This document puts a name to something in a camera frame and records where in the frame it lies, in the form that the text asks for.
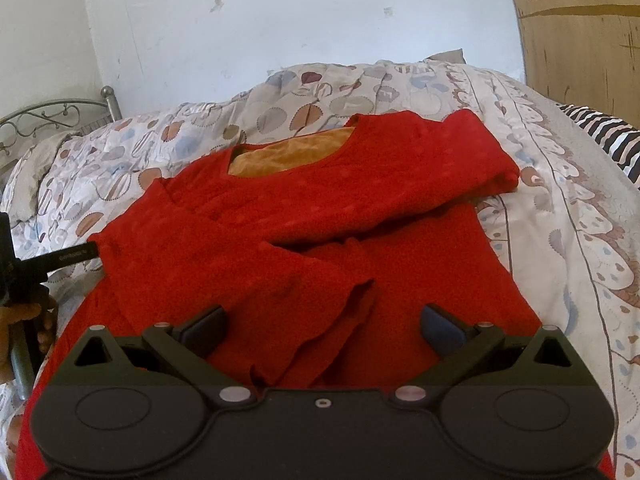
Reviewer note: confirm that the metal bed headboard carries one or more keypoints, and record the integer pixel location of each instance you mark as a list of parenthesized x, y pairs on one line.
[(23, 128)]

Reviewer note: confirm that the wooden wardrobe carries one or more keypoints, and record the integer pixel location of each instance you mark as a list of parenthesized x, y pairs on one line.
[(583, 52)]

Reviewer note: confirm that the patterned white duvet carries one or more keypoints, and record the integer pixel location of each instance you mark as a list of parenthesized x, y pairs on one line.
[(569, 235)]

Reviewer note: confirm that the striped bed sheet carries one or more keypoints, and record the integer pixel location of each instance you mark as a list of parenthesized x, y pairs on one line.
[(619, 140)]

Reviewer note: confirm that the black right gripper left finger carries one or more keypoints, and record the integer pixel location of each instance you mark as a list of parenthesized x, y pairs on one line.
[(185, 348)]

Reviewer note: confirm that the red long-sleeved sweater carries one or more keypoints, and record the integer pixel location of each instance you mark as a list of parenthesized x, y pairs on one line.
[(323, 270)]

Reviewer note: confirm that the grey pillow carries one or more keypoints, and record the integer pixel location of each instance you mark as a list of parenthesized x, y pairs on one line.
[(20, 195)]

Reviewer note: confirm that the person's left hand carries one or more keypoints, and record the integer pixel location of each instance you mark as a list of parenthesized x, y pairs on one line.
[(44, 315)]

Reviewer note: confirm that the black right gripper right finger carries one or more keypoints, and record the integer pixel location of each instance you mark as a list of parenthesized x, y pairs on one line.
[(460, 347)]

